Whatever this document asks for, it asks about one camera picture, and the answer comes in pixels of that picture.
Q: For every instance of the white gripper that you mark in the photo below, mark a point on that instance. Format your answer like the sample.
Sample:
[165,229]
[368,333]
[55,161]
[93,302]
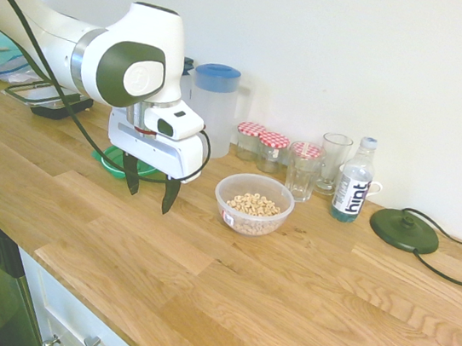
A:
[152,151]

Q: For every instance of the green round container lid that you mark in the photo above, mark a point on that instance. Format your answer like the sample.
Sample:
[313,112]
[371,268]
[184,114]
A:
[111,165]

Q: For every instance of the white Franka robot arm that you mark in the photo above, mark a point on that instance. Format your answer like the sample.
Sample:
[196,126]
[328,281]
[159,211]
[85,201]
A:
[53,27]

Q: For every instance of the clear plastic food bowl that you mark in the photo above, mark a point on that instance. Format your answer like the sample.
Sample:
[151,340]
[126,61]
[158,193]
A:
[223,194]

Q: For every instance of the red-checkered-lid glass jar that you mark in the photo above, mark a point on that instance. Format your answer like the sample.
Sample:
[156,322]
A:
[271,155]
[247,145]
[307,149]

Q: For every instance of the rectangular clip-lid food container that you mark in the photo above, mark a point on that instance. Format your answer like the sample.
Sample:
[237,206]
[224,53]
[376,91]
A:
[31,93]

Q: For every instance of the blue-rimmed plastic lid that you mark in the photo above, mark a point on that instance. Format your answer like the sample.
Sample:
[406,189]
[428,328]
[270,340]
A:
[9,69]

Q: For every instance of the blue-lidded plastic pitcher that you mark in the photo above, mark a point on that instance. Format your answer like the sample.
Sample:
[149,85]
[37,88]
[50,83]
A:
[214,110]

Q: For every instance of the cereal rings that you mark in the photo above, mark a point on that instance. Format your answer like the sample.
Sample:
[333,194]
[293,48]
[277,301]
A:
[252,204]

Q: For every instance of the black flat tray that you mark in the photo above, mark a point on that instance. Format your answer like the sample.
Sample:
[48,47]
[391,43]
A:
[50,112]

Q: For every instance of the faceted glass tumbler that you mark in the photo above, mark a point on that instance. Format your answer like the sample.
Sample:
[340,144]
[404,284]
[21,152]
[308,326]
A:
[298,186]

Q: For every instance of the tall footed drinking glass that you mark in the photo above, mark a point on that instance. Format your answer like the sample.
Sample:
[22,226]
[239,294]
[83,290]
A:
[335,153]

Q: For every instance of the metal cabinet knob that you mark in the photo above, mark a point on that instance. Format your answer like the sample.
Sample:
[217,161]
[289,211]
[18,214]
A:
[50,342]

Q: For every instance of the hint water bottle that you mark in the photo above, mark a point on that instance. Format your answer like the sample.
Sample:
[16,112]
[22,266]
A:
[350,198]

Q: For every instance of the white mug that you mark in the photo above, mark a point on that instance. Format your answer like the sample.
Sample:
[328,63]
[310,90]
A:
[377,183]

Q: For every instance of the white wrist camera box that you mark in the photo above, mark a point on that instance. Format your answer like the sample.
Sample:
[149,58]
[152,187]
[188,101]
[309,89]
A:
[173,124]

